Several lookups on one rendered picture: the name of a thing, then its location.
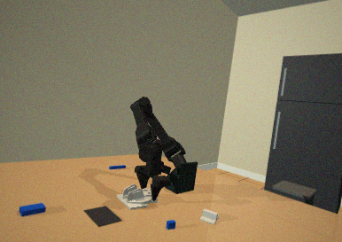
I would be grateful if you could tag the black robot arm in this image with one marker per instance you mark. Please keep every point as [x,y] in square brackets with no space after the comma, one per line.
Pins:
[146,135]

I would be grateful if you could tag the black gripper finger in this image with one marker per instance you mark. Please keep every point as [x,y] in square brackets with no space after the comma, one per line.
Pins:
[155,191]
[143,180]

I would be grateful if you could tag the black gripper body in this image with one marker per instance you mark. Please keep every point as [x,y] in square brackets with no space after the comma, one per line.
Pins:
[151,169]

